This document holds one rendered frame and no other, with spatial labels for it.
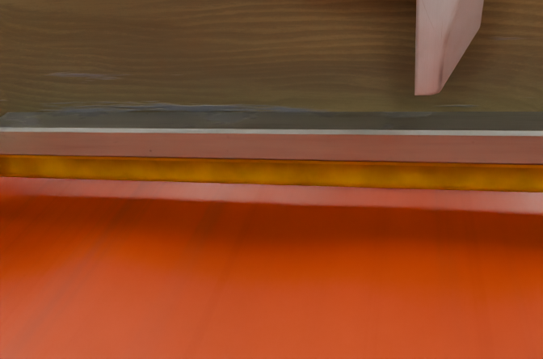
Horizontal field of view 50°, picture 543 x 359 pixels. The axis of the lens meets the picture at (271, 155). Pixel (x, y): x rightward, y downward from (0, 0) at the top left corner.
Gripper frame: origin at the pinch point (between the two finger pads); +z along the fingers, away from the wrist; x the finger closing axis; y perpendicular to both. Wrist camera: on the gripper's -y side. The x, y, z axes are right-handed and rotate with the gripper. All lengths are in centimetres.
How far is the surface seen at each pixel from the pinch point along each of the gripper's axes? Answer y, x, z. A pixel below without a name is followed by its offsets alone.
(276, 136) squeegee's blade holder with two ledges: 4.9, 2.8, 2.5
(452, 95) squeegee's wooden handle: 0.0, 1.5, 1.8
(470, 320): -0.5, 5.7, 6.3
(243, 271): 6.0, 4.4, 6.3
